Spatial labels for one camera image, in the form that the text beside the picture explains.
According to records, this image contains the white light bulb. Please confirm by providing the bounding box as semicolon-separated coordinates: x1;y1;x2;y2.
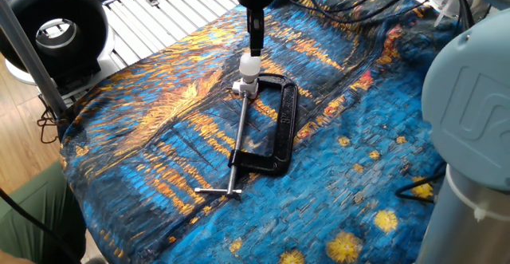
237;52;262;84

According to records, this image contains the black C-clamp with silver screw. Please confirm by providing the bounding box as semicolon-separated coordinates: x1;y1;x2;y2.
194;73;299;201

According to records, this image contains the white plug socket adapter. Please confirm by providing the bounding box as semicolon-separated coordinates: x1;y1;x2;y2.
232;77;260;100

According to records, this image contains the starry night print tablecloth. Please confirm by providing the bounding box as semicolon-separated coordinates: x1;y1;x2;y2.
59;0;459;264

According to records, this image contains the green trousers leg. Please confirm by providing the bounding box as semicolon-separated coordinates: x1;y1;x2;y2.
0;161;88;264

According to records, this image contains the black wrist cable bundle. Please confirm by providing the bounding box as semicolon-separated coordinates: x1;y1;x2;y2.
274;0;475;32

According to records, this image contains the short black base cable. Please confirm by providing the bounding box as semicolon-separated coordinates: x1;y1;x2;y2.
394;163;447;204

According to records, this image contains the grey metal post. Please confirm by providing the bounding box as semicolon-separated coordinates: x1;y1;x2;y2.
0;0;69;117

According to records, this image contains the tangled thin black cable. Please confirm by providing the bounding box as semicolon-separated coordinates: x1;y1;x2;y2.
36;95;61;145

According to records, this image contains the black round ring fan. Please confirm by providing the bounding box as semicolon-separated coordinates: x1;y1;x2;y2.
0;0;116;88

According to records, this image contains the thick black cable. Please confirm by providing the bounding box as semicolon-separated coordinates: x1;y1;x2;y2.
0;187;80;264

